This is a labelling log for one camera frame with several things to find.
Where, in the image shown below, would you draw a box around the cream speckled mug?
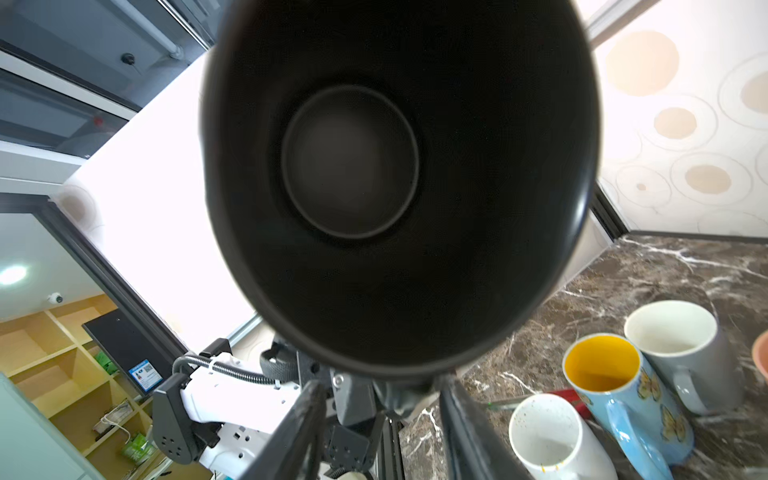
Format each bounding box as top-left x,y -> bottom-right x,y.
508,394 -> 618,480

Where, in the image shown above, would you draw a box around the blue butterfly mug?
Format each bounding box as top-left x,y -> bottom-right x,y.
562,333 -> 694,479

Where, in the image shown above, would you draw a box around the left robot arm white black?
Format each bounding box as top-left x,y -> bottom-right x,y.
153,338 -> 435,479

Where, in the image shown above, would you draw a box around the red handled metal tongs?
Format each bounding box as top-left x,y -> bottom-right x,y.
485,387 -> 595,421

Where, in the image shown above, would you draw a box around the cream and pink mug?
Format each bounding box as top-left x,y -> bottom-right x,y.
751,331 -> 768,381

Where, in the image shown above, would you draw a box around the grey mug white interior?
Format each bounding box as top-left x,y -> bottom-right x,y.
624,300 -> 745,416

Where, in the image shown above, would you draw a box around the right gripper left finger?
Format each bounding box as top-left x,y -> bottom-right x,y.
241,380 -> 326,480

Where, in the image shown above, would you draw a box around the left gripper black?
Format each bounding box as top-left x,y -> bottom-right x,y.
262,335 -> 438,477

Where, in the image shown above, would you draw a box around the black mug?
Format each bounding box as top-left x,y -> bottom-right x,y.
201,1 -> 600,380

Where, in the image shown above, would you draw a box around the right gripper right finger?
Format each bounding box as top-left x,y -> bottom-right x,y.
439,376 -> 530,479

